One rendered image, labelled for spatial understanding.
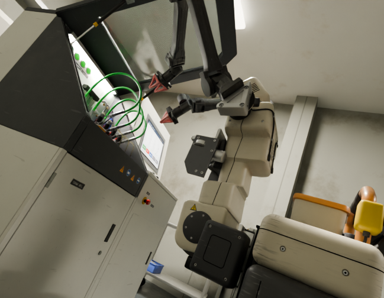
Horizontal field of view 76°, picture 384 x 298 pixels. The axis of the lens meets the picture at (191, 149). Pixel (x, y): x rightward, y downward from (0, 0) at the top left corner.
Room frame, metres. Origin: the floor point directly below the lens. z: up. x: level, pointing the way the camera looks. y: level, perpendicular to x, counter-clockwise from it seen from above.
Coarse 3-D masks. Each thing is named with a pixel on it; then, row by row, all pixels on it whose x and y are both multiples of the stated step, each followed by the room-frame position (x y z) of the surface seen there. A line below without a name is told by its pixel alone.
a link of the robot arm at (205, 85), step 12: (192, 0) 0.65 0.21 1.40; (192, 12) 0.69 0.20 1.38; (204, 12) 0.67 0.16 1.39; (204, 24) 0.69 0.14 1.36; (204, 36) 0.71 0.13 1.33; (204, 48) 0.74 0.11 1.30; (204, 60) 0.78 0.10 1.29; (216, 60) 0.75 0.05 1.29; (204, 72) 0.78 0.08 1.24; (228, 72) 0.78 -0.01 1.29; (204, 84) 0.81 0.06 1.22
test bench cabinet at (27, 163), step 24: (0, 144) 1.05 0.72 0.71; (24, 144) 1.01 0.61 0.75; (48, 144) 0.97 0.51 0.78; (0, 168) 1.02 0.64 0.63; (24, 168) 0.98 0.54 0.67; (48, 168) 0.94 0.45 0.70; (0, 192) 0.99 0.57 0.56; (24, 192) 0.96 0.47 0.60; (0, 216) 0.97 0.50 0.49; (0, 240) 0.94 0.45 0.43
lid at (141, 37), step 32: (96, 0) 1.06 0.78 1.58; (128, 0) 1.03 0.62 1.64; (160, 0) 1.05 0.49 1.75; (224, 0) 1.02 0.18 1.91; (96, 32) 1.24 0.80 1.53; (128, 32) 1.25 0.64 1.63; (160, 32) 1.24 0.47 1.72; (192, 32) 1.23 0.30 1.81; (224, 32) 1.21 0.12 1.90; (128, 64) 1.50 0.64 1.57; (160, 64) 1.50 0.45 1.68; (192, 64) 1.49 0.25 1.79
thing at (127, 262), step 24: (120, 96) 1.79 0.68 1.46; (144, 192) 1.64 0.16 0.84; (144, 216) 1.79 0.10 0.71; (168, 216) 2.19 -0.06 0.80; (120, 240) 1.63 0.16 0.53; (144, 240) 1.95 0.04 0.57; (120, 264) 1.77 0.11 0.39; (144, 264) 2.14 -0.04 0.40; (96, 288) 1.64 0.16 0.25; (120, 288) 1.92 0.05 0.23
